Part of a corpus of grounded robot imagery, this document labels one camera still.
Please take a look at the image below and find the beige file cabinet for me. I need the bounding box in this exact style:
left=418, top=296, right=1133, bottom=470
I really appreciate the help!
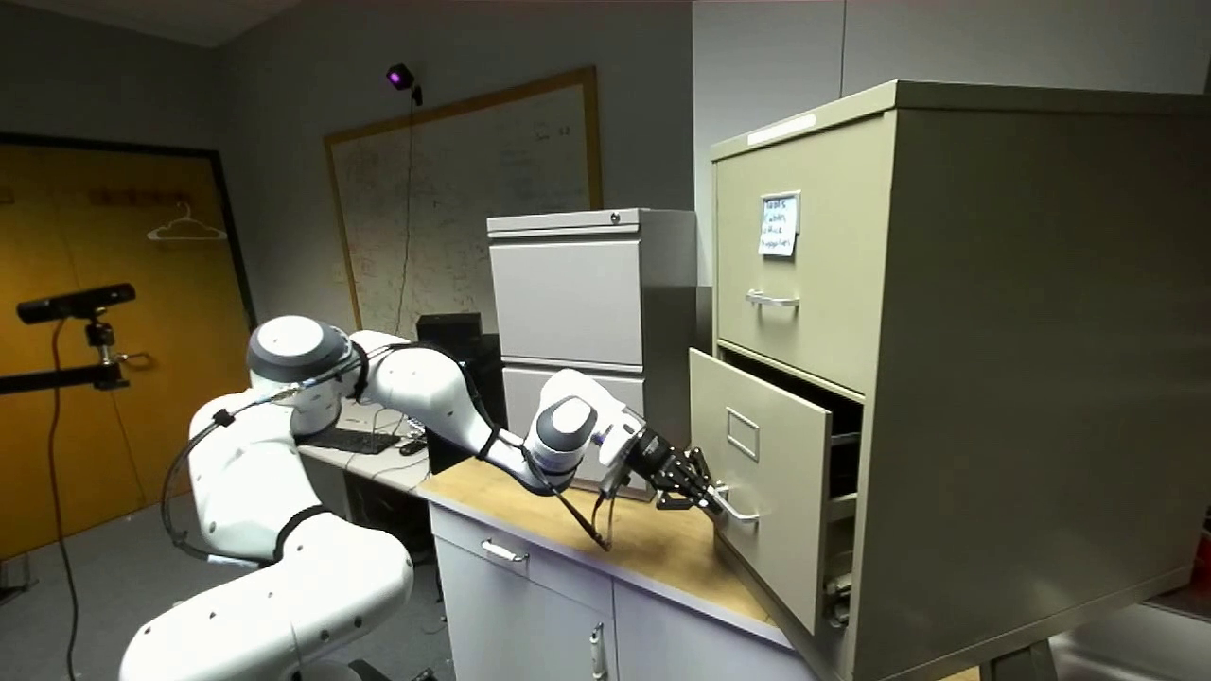
left=684, top=77, right=1211, bottom=681

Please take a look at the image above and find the long white desk drawer handle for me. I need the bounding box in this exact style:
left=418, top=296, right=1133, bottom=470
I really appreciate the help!
left=476, top=532, right=532, bottom=566

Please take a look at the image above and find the gray lateral file cabinet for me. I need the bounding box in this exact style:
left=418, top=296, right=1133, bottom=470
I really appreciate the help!
left=484, top=206, right=699, bottom=448

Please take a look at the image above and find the orange door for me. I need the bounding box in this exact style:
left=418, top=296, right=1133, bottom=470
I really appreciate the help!
left=0, top=130, right=257, bottom=566

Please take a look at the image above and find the metal label holder frame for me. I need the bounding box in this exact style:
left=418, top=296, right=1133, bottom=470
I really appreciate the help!
left=720, top=401, right=766, bottom=467

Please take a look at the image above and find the black computer monitor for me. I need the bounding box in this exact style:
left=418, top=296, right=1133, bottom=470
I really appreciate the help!
left=414, top=310, right=510, bottom=477

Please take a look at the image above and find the white clothes hanger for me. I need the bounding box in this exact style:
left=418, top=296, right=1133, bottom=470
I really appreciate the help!
left=141, top=206, right=233, bottom=251

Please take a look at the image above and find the white desk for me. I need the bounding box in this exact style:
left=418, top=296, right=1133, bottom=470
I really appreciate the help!
left=292, top=396, right=441, bottom=561

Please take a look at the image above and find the small camera with purple light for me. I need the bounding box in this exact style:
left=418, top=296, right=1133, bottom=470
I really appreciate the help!
left=384, top=59, right=432, bottom=114

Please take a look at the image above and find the gray desk cabinet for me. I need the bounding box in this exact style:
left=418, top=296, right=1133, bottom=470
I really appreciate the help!
left=423, top=494, right=827, bottom=681

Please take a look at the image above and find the black keyboard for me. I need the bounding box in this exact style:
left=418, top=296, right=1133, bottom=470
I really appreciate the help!
left=301, top=425, right=404, bottom=458

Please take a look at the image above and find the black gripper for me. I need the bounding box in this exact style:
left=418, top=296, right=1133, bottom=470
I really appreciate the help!
left=629, top=430, right=723, bottom=513

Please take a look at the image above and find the beige drawer with label card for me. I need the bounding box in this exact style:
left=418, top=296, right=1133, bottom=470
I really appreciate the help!
left=710, top=109, right=906, bottom=396

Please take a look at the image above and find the beige drawer with label holder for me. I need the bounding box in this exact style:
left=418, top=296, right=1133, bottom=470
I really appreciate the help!
left=684, top=344, right=872, bottom=642

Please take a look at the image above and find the white label card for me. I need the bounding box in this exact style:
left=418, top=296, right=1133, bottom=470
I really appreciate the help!
left=755, top=187, right=805, bottom=264

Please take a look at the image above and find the metal handle of unlabelled drawer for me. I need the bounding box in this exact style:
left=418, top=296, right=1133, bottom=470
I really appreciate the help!
left=699, top=481, right=766, bottom=532

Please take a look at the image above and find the whiteboard with wooden frame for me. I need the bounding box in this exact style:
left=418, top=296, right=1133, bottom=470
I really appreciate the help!
left=324, top=59, right=609, bottom=336

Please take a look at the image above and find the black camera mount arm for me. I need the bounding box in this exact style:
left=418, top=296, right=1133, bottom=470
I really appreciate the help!
left=0, top=315, right=133, bottom=401

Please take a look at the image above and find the black bar camera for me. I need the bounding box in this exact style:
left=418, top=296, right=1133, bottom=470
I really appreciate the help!
left=13, top=280, right=141, bottom=328

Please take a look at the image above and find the metal handle of labelled drawer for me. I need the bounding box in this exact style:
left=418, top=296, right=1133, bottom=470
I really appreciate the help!
left=741, top=286, right=805, bottom=322

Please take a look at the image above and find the black hanging camera cable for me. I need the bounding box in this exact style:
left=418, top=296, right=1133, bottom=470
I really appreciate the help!
left=41, top=319, right=89, bottom=681

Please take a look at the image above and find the gray cabinet drawer front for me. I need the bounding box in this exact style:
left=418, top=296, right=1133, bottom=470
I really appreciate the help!
left=490, top=235, right=651, bottom=377
left=499, top=362, right=651, bottom=440

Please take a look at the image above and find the short white desk door handle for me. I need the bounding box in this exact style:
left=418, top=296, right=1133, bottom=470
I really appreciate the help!
left=583, top=616, right=612, bottom=681

